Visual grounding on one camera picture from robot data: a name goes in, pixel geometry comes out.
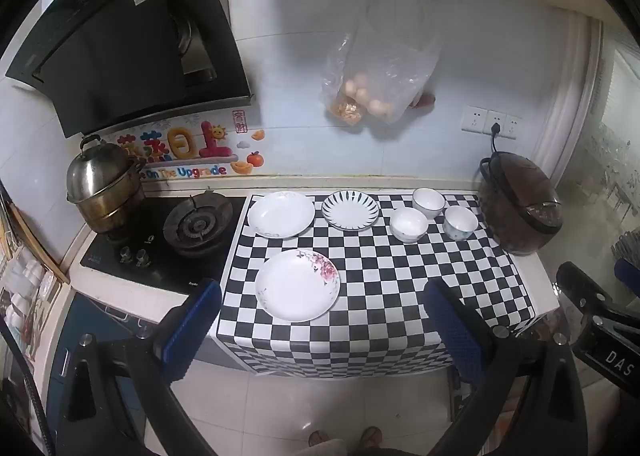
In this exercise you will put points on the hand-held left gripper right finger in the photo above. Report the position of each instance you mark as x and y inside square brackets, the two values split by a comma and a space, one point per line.
[452, 331]

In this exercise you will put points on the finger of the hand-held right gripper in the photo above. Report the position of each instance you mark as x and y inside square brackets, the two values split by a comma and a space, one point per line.
[629, 271]
[580, 286]

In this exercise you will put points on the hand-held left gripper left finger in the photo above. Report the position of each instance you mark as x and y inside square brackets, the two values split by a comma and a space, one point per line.
[192, 326]

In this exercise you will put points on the white bowl blue dots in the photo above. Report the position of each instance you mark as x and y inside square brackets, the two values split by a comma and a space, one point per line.
[408, 224]
[460, 222]

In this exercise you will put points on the white plate pink flowers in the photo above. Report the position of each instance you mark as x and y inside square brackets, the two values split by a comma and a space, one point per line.
[295, 286]

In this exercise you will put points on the white bowl dark band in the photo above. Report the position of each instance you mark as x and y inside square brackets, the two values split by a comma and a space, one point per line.
[428, 201]

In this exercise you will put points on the white plate dark striped rim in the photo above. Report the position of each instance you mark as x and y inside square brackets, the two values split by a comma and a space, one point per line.
[350, 210]

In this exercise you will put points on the black gas stove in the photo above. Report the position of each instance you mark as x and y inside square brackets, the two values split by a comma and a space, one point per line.
[165, 256]

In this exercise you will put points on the black white checkered cloth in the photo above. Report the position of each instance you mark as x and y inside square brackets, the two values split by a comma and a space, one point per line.
[385, 286]

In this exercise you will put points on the brown rice cooker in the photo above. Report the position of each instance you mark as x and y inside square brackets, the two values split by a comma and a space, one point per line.
[520, 206]

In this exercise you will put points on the blue cabinet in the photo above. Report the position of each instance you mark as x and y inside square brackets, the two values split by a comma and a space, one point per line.
[70, 336]

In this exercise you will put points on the person's right foot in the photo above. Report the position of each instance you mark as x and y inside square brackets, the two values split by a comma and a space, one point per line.
[371, 435]

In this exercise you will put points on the person's foot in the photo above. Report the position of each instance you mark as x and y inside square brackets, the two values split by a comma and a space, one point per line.
[371, 435]
[318, 437]

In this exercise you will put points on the cluttered side shelf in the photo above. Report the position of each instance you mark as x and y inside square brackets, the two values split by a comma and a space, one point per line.
[30, 286]

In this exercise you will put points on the person's left foot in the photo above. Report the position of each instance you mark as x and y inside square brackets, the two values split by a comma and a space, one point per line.
[318, 437]

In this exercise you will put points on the steel steamer pot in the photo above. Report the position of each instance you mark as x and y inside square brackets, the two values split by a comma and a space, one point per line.
[102, 181]

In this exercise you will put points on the clear plastic bag of eggs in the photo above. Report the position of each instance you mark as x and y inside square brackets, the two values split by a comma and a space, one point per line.
[385, 66]

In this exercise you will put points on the black range hood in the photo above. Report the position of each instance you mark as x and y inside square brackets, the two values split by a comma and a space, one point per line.
[130, 46]

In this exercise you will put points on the white wall socket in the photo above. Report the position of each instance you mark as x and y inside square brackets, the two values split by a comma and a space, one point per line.
[492, 117]
[512, 126]
[473, 119]

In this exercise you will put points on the colourful wall sticker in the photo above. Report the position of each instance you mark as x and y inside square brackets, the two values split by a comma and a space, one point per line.
[185, 148]

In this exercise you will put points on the white door frame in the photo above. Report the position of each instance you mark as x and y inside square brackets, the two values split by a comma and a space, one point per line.
[575, 101]

